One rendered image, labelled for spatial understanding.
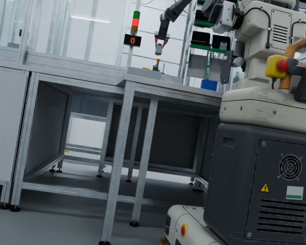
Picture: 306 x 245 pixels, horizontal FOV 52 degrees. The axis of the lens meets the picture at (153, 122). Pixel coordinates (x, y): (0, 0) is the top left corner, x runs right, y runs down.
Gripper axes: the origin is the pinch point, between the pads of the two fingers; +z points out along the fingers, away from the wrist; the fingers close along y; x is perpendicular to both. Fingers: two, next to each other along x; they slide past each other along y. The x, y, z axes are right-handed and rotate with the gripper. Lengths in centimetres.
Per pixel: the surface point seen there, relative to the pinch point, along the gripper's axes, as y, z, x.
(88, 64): 43, 8, 27
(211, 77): -37.6, 7.6, 14.7
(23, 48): 82, 5, 28
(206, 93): -22, -10, 65
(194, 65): -26.6, 6.3, 4.9
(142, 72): 10.2, 3.2, 32.9
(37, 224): 54, 68, 103
